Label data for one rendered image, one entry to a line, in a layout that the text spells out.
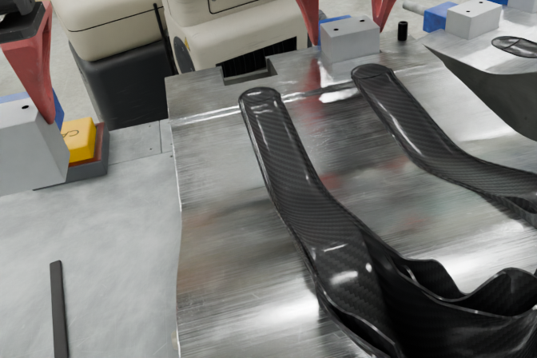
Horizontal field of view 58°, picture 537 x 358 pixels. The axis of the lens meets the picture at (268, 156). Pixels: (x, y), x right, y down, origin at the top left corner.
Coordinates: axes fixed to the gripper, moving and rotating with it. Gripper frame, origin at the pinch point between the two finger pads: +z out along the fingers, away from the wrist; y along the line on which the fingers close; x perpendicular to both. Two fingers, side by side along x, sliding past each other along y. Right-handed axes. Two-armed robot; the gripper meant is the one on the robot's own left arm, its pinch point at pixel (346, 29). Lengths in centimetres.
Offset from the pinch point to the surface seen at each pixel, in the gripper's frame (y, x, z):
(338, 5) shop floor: 77, 233, 88
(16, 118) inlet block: -28.0, -14.3, -4.7
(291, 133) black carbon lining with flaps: -9.2, -12.3, 2.6
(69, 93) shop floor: -80, 188, 90
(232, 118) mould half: -13.5, -8.6, 2.3
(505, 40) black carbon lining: 19.3, 0.8, 5.4
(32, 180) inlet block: -28.6, -15.0, -0.1
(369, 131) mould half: -3.2, -14.4, 2.6
